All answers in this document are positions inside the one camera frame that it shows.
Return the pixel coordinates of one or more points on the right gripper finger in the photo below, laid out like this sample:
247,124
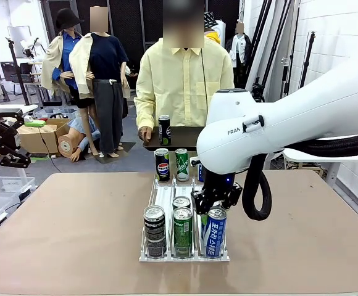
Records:
202,202
233,195

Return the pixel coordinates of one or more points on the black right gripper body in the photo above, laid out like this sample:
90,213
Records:
217,182

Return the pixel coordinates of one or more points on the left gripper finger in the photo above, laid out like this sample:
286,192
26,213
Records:
15,161
7,114

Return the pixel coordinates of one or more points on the blue Pocari Sweat can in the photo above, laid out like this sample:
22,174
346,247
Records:
200,174
215,237

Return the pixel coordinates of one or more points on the dark serving tray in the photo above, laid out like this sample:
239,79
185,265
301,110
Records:
185,135

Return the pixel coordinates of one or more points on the black Pepsi can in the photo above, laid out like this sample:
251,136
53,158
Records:
155,231
164,132
162,168

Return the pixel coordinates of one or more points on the person's right forearm yellow sleeve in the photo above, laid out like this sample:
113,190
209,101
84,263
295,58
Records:
143,114

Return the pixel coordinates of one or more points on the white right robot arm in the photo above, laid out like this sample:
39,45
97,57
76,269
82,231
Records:
290,117

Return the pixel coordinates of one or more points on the person in yellow shirt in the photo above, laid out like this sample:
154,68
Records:
182,86

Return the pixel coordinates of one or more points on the person's right hand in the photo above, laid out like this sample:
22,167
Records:
146,135

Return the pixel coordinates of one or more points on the green cider can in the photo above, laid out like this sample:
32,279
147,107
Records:
181,202
183,234
182,168

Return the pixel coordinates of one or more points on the large white table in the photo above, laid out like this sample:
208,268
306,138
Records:
27,108

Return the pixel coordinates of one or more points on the brown cardboard box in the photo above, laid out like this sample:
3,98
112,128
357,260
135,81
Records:
43,138

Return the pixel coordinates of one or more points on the black tripod stand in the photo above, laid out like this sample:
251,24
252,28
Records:
15,68
308,55

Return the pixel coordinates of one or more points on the kneeling mannequin in denim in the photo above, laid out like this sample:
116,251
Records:
69,143

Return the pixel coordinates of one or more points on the mannequin with black hat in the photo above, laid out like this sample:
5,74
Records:
66,43

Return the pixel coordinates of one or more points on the white side table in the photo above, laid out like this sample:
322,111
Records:
321,157

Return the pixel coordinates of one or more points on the mannequin in navy top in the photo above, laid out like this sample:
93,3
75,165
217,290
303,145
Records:
106,58

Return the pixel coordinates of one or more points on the mannequin in white jacket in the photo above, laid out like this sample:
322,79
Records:
239,49

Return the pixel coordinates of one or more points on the mannequin in yellow hoodie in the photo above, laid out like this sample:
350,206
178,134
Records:
216,38

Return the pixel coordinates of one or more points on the black leaning stand poles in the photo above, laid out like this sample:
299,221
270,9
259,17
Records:
260,40

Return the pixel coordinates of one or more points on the black mannequin base plate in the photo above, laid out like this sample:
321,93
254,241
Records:
126,148

